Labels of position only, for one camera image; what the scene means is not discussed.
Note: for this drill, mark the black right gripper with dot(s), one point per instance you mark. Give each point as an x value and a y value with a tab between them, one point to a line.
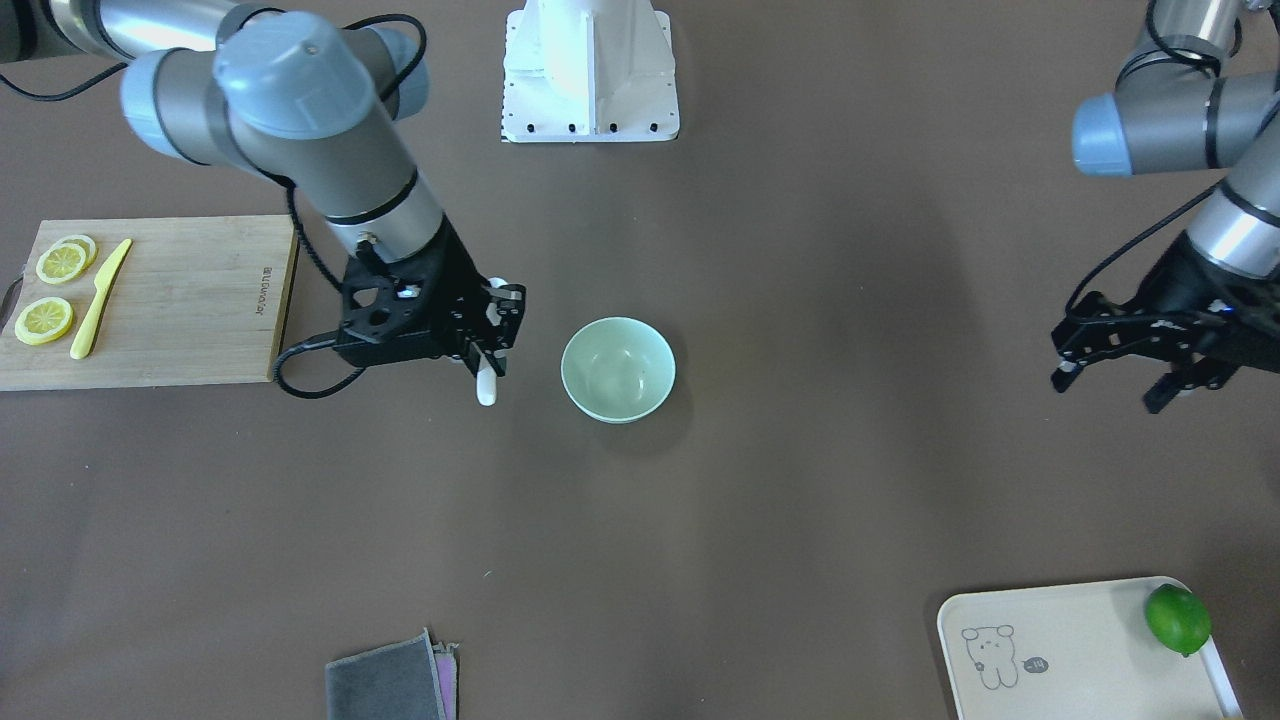
457	276

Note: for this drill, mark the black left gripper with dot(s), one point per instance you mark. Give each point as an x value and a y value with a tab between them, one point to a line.
1190	283

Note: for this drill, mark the light green bowl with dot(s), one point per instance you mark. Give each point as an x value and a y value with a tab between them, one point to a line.
617	369

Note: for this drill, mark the white ceramic spoon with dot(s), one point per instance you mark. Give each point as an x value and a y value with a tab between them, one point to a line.
486	384

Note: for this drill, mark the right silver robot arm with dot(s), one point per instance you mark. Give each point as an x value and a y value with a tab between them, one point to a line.
313	107

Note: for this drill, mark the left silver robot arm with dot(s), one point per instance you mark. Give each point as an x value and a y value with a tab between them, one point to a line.
1175	108

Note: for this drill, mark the green lime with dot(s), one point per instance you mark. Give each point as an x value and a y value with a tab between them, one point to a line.
1178	619

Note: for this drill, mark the beige rabbit tray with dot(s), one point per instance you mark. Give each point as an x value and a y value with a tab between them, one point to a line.
1075	651

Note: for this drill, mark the bamboo cutting board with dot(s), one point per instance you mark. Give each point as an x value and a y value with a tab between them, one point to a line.
197	300

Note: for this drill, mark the grey folded cloth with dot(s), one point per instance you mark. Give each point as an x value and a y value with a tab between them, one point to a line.
414	679

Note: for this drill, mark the yellow plastic knife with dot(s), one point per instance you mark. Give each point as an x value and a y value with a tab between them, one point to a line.
103	283

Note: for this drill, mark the stacked lemon slices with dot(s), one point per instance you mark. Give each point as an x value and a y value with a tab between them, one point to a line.
67	259

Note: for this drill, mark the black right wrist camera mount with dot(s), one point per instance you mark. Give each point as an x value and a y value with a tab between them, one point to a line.
390	312

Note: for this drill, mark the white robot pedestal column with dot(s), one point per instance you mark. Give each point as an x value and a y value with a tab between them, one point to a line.
589	72

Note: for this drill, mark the lemon slice near handle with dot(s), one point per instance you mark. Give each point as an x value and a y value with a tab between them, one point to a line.
44	321

